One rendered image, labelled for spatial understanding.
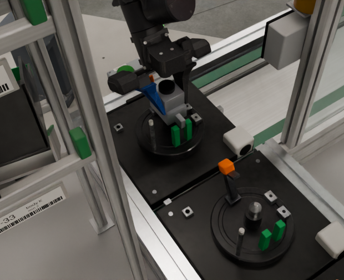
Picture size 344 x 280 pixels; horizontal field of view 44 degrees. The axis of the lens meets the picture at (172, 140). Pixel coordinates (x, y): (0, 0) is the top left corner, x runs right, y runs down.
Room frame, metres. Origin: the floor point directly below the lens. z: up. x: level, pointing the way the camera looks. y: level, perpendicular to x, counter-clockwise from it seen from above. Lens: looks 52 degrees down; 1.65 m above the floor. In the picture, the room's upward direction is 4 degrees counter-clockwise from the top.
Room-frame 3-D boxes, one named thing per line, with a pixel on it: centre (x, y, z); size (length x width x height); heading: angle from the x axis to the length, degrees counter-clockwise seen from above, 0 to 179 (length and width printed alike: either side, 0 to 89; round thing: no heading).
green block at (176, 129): (0.50, -0.01, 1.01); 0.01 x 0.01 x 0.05; 30
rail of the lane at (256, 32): (0.82, -0.16, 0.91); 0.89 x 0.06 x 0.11; 120
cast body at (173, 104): (0.54, 0.00, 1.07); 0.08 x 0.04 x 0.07; 30
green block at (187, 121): (0.52, -0.03, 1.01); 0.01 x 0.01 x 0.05; 30
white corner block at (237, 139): (0.51, -0.13, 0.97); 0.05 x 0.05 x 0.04; 30
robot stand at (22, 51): (0.83, 0.30, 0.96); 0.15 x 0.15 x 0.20; 68
